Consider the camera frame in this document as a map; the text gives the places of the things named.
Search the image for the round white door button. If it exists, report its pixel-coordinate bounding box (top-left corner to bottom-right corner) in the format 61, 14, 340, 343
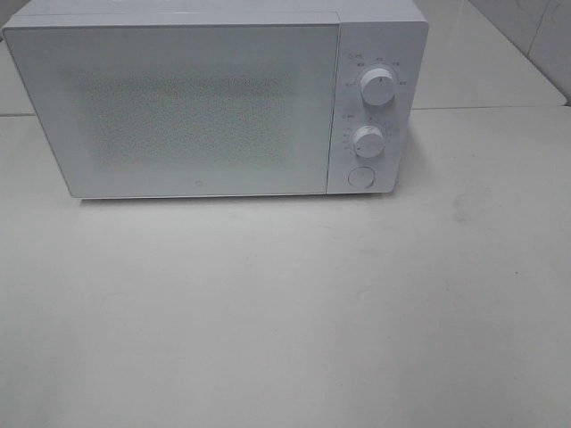
348, 167, 376, 189

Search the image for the white timer knob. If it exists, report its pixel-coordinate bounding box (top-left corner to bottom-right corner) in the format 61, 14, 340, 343
352, 126, 386, 159

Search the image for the white microwave door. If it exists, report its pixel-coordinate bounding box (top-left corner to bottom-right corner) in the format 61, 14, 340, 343
5, 25, 338, 199

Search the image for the upper white power knob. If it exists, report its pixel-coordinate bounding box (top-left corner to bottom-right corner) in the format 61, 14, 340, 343
359, 64, 397, 106

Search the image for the white microwave oven body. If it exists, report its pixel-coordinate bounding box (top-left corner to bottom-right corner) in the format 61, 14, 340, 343
2, 1, 429, 195

